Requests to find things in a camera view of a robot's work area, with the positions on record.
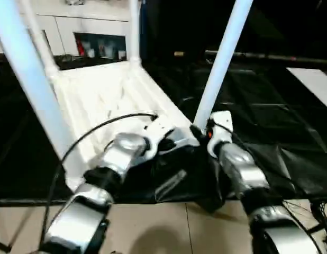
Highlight white plastic table top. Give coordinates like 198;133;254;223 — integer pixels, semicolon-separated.
51;60;202;192

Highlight black plastic mat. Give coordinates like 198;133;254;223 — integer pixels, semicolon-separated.
0;51;327;212

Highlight long dark metal rod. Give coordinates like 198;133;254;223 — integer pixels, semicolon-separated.
204;50;327;66

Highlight white flat board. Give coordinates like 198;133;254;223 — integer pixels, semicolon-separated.
286;67;327;107

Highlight red bottle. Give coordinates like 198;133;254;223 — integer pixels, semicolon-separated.
76;38;85;57

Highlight white cabinet with glass doors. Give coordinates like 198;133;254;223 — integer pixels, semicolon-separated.
0;0;143;58

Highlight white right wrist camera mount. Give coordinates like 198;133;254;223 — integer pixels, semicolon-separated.
206;110;233;159

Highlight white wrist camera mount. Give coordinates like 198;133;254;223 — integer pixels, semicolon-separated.
143;115;178;161
206;110;233;159

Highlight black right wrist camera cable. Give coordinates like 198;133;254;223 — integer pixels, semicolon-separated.
212;121;299;192

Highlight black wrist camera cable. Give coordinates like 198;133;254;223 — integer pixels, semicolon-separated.
212;121;299;192
40;113;159;250

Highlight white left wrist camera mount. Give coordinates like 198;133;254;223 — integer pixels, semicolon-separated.
143;115;178;161

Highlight black left wrist camera cable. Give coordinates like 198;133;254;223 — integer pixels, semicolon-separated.
40;113;159;250

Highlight black floor cables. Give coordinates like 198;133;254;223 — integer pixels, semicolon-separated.
281;199;327;239

